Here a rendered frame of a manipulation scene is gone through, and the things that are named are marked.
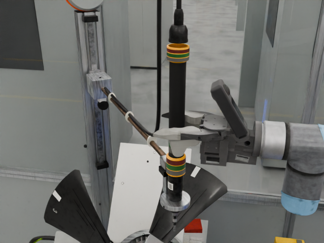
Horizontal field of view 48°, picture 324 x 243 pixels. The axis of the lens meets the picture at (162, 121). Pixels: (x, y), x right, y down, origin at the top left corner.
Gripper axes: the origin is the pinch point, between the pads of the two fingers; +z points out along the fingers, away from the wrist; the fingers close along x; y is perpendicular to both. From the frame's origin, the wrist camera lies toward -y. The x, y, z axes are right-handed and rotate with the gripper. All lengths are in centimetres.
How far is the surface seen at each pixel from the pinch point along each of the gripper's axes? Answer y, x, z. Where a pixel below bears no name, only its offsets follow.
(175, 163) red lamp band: 9.1, -1.1, -3.1
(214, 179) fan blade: 24.4, 17.6, -11.3
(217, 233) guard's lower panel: 91, 72, -14
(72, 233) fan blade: 43, 10, 29
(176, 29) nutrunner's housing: -19.1, -0.4, -2.8
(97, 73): 8, 55, 34
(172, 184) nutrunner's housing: 15.0, -0.7, -2.5
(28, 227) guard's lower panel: 103, 71, 87
